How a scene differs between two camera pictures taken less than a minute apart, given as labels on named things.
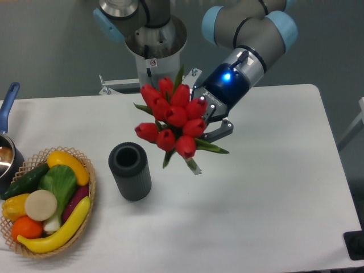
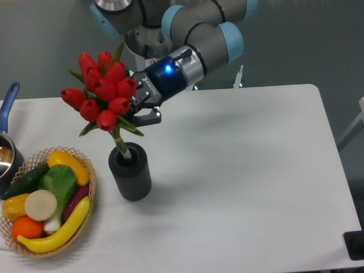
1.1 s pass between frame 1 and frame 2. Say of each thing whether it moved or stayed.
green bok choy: stayed
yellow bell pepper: stayed
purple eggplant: stayed
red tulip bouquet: moved
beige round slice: stayed
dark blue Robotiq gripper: moved
